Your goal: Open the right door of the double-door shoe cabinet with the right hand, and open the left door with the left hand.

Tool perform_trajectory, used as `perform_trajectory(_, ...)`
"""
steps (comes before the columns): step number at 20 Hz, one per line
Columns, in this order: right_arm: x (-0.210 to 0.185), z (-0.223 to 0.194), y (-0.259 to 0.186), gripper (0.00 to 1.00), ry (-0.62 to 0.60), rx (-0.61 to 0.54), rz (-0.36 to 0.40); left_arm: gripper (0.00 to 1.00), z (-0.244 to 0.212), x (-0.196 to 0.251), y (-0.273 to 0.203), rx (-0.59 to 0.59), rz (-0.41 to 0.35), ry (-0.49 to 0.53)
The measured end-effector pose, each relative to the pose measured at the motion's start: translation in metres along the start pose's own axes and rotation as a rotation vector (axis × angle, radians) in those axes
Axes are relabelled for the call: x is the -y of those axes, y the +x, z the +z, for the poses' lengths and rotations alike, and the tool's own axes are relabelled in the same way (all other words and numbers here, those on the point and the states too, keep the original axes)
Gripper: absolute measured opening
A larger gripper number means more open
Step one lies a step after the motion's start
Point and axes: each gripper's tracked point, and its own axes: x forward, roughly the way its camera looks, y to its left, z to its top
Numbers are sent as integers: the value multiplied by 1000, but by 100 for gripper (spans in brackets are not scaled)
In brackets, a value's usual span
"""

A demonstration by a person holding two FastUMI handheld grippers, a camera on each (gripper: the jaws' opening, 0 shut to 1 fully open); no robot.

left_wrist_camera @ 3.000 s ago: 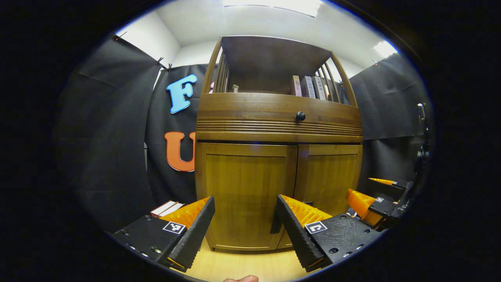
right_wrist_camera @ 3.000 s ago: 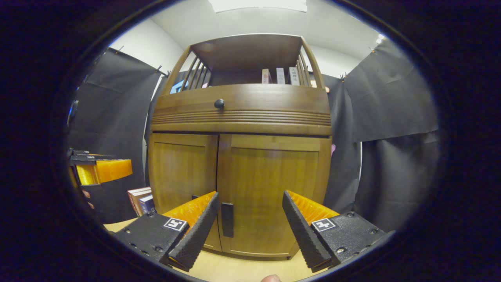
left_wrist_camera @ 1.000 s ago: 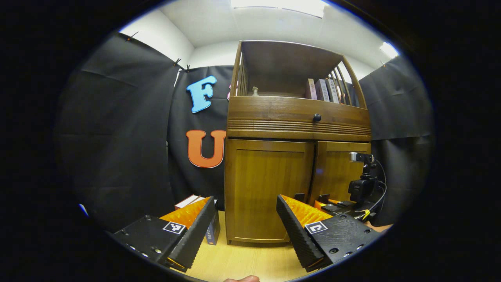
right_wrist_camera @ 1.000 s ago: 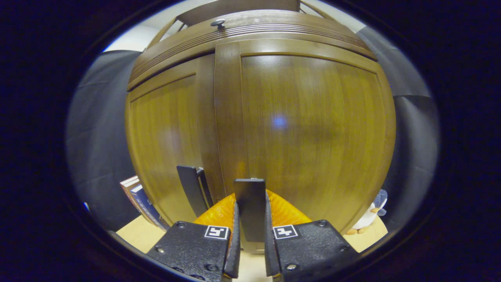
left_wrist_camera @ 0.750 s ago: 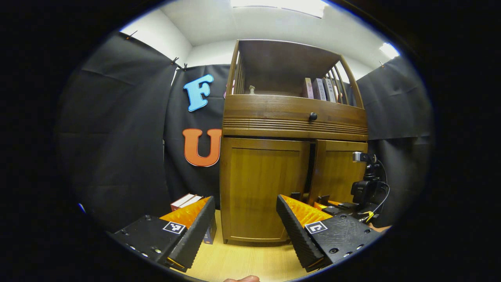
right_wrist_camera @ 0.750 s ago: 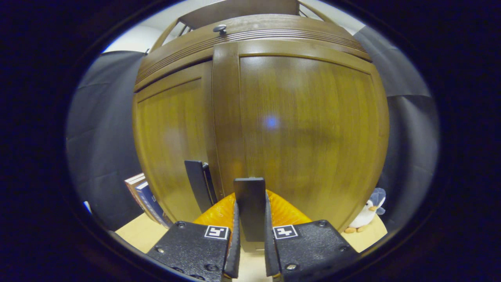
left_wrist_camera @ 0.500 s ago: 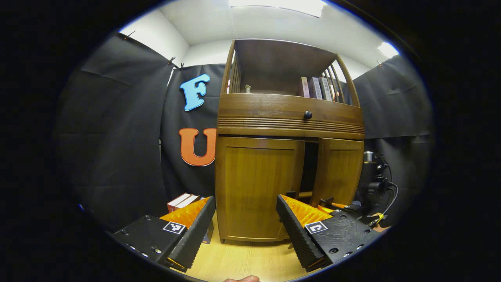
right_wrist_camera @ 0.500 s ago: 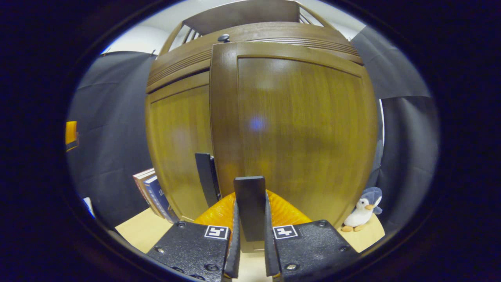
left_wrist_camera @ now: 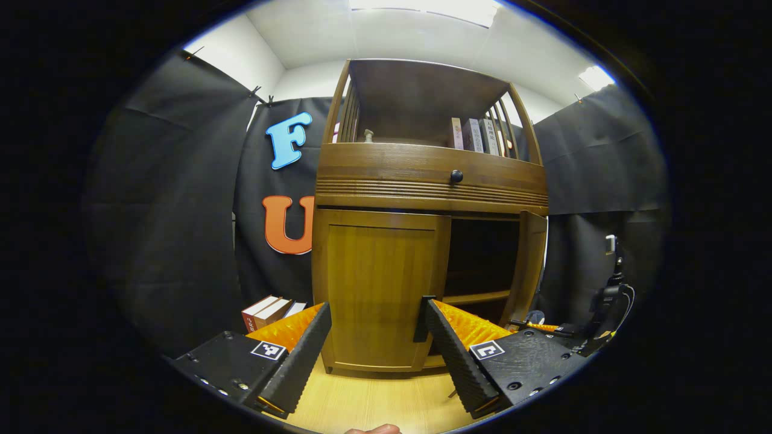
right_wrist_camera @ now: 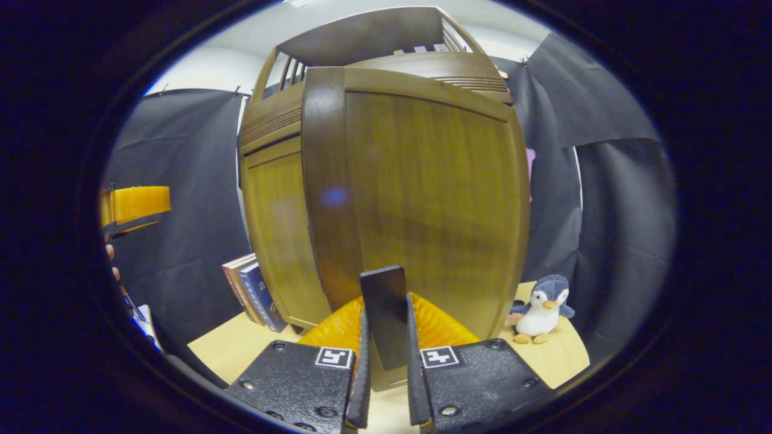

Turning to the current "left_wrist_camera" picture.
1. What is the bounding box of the brown leaning book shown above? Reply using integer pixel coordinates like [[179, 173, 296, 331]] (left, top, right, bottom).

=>
[[253, 298, 294, 330]]

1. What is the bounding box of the wooden cabinet drawer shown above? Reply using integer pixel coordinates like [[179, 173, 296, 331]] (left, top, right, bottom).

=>
[[315, 142, 549, 216]]

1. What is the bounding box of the white upright book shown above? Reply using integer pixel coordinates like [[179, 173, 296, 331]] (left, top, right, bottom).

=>
[[482, 118, 501, 157]]

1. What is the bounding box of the ceiling light panel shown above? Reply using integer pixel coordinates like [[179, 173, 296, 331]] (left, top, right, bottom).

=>
[[578, 64, 616, 92], [349, 0, 502, 28]]

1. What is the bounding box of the red leaning book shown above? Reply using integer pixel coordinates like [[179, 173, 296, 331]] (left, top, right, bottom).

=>
[[241, 295, 282, 333]]

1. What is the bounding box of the grey upright book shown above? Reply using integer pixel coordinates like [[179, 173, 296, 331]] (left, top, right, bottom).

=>
[[463, 118, 485, 153]]

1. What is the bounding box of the black backdrop cloth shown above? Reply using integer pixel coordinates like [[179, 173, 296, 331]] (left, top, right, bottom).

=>
[[84, 51, 670, 359]]

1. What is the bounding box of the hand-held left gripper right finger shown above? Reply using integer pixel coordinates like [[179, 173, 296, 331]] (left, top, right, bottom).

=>
[[424, 298, 590, 420]]

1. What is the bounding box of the wooden inner shelf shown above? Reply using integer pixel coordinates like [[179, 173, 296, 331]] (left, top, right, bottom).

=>
[[442, 290, 513, 306]]

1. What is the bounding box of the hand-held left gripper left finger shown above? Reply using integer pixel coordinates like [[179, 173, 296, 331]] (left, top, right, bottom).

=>
[[171, 301, 333, 420]]

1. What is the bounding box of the wooden cabinet door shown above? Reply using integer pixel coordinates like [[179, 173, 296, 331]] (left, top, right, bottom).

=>
[[312, 208, 452, 374], [499, 210, 548, 327]]

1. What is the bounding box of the wooden double-door shoe cabinet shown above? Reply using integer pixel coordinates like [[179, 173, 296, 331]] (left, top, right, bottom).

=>
[[311, 58, 549, 376]]

